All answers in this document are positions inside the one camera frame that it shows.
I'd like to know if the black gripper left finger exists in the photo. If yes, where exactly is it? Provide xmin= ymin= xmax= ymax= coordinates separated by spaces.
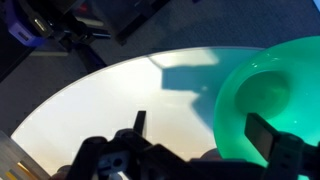
xmin=65 ymin=111 xmax=157 ymax=180

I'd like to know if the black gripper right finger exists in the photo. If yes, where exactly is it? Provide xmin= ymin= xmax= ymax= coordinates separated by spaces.
xmin=244 ymin=113 xmax=320 ymax=180

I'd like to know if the wooden tray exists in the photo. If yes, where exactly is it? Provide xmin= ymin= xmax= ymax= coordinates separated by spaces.
xmin=0 ymin=131 xmax=50 ymax=180

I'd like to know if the green plastic bowl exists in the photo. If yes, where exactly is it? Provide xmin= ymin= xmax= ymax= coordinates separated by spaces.
xmin=212 ymin=36 xmax=320 ymax=180

